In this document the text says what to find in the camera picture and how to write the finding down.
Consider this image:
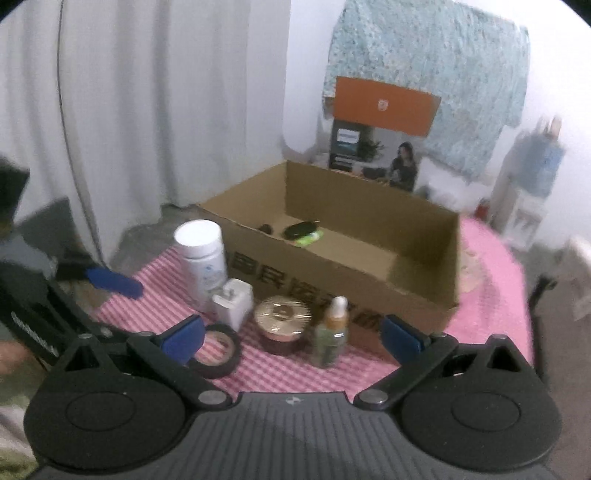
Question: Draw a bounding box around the white curtain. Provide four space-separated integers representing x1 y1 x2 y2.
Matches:
0 0 293 271

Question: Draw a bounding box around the black tape roll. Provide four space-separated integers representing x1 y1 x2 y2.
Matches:
187 323 242 380

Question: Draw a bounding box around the orange-topped appliance box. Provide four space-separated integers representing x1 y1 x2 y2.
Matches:
323 76 442 193

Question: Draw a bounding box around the gold-lidded cosmetic jar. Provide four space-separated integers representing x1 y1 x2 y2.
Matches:
253 295 311 356

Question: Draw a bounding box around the white charger adapter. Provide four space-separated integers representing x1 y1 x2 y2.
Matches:
212 278 254 332

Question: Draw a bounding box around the blue water jug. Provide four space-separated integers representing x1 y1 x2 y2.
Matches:
522 115 567 197

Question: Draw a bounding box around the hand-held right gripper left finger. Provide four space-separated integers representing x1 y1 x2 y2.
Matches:
54 315 234 411

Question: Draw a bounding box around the white water dispenser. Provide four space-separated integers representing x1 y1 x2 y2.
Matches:
489 134 555 251

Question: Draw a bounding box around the green dropper bottle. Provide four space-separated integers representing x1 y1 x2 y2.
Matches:
312 296 350 369

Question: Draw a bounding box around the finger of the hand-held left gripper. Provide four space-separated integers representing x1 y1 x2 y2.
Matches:
58 249 145 300

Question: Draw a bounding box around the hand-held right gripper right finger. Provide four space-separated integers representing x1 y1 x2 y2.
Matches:
353 315 535 411

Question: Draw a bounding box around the floral light blue cloth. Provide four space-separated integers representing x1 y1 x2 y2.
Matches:
322 0 530 182

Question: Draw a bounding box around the black oval case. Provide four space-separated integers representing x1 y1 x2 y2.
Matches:
283 222 320 241

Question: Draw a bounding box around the pink checked tablecloth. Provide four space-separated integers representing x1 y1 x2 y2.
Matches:
92 217 537 394

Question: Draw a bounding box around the brown cardboard box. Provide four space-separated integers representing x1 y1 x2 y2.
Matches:
196 160 463 365

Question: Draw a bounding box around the white plastic bottle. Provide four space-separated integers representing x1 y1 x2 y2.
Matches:
174 220 228 311

